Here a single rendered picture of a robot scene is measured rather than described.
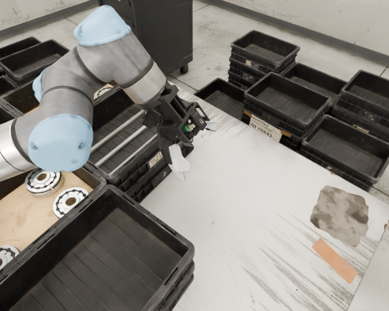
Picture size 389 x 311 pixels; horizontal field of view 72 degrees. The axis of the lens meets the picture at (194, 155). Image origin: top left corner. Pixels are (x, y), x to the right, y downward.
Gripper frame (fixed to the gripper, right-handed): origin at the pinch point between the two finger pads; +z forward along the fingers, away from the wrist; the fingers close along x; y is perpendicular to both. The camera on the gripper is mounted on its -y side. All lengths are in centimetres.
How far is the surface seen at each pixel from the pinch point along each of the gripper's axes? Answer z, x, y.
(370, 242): 59, 14, 26
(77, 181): -2.0, -18.4, -40.3
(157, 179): 17.3, -2.7, -32.0
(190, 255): 10.3, -20.0, 4.1
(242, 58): 52, 115, -75
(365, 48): 157, 257, -47
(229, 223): 35.0, -3.4, -8.5
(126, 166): -1.2, -8.5, -22.5
